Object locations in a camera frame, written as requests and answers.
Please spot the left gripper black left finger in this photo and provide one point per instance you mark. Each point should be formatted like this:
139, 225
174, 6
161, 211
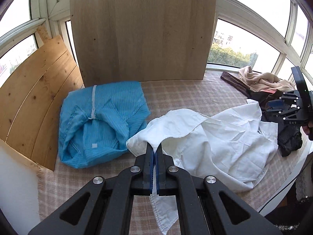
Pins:
102, 206

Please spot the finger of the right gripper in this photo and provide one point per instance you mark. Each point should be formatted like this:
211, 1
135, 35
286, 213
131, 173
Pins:
276, 114
276, 102

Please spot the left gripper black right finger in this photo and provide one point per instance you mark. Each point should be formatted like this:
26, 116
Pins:
206, 205

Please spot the white shirt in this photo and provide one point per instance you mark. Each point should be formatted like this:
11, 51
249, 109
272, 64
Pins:
235, 145

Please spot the right hand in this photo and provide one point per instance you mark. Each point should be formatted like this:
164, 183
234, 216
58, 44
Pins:
308, 130

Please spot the dark brown garment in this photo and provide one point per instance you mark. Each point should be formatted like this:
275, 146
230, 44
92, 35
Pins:
261, 96

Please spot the black garment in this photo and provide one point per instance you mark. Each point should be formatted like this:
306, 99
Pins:
289, 138

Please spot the beige garment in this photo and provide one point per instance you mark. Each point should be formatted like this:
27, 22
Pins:
267, 82

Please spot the pink plaid tablecloth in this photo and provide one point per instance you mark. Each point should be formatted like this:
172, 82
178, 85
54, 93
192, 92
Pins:
208, 96

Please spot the blue striped garment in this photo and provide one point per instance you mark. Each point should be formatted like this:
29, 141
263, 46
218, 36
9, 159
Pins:
96, 122

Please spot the pine plank board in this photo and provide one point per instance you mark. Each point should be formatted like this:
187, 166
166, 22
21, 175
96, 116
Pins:
31, 99

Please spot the large light wooden board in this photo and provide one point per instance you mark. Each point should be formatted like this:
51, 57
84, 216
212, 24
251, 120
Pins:
142, 40

